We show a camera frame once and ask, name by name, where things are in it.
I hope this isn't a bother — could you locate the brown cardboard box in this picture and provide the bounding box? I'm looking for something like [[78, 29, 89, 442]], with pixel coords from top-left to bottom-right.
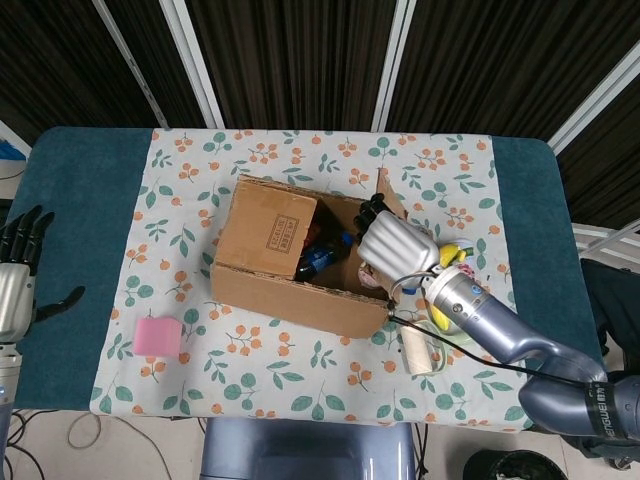
[[208, 167, 409, 340]]

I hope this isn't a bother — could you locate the pink foam cube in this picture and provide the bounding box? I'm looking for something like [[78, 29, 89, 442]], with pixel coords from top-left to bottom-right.
[[133, 316, 182, 359]]

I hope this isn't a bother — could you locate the white can red fruit print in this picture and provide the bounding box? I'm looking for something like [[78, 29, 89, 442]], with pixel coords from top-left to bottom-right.
[[457, 242, 476, 277]]

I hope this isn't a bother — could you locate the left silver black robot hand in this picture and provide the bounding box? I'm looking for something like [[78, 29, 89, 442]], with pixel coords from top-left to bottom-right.
[[0, 204, 86, 344]]

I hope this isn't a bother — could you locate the dark cola bottle blue label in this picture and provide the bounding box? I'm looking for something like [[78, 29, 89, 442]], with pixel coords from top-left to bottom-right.
[[294, 232, 357, 281]]

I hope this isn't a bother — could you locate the teal table cover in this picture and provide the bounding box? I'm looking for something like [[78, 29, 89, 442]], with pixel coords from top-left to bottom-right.
[[0, 125, 614, 429]]

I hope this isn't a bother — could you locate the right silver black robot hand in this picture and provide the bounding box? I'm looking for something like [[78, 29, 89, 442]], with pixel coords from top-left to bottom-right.
[[354, 193, 441, 281]]

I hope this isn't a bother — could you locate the blue and white object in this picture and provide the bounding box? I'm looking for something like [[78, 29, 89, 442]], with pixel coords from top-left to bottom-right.
[[0, 119, 31, 164]]

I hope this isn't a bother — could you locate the white metal rail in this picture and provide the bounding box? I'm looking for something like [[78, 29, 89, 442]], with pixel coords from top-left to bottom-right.
[[572, 222, 640, 261]]

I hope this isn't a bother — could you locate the round pink-lidded jar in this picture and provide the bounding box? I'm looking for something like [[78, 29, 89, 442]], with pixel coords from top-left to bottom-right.
[[357, 263, 384, 290]]

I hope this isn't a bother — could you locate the dark cloth-covered object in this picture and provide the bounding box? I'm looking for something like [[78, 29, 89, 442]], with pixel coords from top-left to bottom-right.
[[579, 257, 640, 361]]

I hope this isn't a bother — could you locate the green lint roller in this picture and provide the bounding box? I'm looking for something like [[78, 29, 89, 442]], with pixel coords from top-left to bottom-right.
[[399, 319, 466, 376]]

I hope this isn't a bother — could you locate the yellow banana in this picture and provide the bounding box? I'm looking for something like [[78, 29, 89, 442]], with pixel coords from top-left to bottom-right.
[[424, 243, 466, 332]]

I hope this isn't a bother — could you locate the black waste bin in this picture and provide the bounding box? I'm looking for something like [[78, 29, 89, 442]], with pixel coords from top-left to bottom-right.
[[462, 448, 569, 480]]

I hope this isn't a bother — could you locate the right hand black cable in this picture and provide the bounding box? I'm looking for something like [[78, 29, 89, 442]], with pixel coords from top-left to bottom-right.
[[385, 272, 601, 386]]

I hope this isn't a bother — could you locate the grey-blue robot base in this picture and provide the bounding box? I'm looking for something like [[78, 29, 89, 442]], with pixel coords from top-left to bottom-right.
[[199, 417, 419, 480]]

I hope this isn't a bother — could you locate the white window frame bar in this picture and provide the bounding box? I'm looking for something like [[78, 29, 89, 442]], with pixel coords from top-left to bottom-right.
[[159, 0, 225, 130], [547, 49, 640, 154], [92, 0, 169, 129], [372, 0, 417, 133]]

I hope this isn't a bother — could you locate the floral leaf print tablecloth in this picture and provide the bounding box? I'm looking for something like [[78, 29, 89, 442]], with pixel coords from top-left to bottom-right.
[[88, 128, 534, 432]]

